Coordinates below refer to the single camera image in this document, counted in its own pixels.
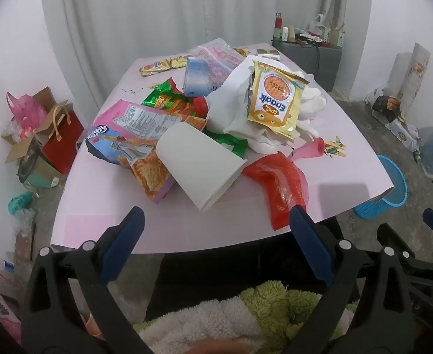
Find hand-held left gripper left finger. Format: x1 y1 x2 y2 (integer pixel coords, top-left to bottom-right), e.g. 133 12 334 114
20 206 155 354

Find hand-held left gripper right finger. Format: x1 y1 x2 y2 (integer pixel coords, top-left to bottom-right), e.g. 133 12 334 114
281 204 416 354

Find blue mesh wastebasket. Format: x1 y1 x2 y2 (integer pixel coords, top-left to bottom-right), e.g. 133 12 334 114
353 155 408 219

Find red snack wrapper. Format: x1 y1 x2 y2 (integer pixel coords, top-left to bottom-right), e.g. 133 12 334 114
243 151 309 231

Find pink balloon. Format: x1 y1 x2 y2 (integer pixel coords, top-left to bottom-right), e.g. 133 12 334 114
290 137 325 161

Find white paper cup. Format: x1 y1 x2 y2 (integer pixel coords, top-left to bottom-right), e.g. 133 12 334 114
155 122 247 214

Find pink snack bag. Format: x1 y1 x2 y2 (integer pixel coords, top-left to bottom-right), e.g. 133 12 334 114
86 99 208 204

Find green snack packet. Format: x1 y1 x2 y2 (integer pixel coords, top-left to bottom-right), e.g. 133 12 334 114
211 131 248 157

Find yellow orange snack packet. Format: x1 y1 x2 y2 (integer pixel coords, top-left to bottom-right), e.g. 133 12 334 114
247 60 309 140

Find green red snack bag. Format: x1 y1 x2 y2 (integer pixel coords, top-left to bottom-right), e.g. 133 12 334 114
142 77 210 130

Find white plastic bag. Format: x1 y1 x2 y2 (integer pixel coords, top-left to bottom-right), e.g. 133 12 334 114
364 88 385 106
205 55 329 155

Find blue white box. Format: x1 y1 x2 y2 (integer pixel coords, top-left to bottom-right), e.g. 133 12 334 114
183 57 221 98

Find pink printed plastic package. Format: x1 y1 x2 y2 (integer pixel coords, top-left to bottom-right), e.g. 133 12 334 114
189 39 248 89

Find black pants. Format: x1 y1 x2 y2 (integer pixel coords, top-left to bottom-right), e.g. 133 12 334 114
146 221 357 321

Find white printed carton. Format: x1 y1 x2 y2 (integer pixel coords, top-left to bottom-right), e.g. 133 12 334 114
386 116 420 152

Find teal gold gift bag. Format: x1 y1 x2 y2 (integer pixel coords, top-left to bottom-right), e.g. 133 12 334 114
17 151 60 192

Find teal plastic bag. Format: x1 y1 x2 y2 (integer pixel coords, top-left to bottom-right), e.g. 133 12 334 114
8 192 40 214

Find fuzzy green white robe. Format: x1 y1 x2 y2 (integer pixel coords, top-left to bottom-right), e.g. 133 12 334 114
133 280 361 354

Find red gift bag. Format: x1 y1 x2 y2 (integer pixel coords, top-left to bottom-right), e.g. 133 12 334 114
41 101 85 175

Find black orange snack bag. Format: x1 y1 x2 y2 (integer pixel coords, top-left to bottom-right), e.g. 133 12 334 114
372 96 401 122

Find crumpled white plastic bag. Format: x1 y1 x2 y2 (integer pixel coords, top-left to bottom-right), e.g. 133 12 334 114
364 88 385 106

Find cardboard box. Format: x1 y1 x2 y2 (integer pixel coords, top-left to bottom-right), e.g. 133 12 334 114
1 86 70 165

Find floral printed paper roll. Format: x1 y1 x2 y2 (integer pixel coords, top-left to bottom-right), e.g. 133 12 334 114
401 43 431 109

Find white paper roll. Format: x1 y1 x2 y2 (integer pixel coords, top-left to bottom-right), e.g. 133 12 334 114
388 52 412 96

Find pink plastic bag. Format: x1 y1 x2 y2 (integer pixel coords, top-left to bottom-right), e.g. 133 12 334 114
6 92 47 130

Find grey cabinet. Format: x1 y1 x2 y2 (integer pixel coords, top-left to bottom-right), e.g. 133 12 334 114
272 39 343 91

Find white green utensil holder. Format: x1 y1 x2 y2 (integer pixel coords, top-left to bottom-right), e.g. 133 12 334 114
327 22 346 48

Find red white object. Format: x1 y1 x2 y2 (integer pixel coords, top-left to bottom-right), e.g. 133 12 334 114
303 31 329 47

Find white curtain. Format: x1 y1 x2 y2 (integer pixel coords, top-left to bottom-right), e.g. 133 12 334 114
40 0 373 98

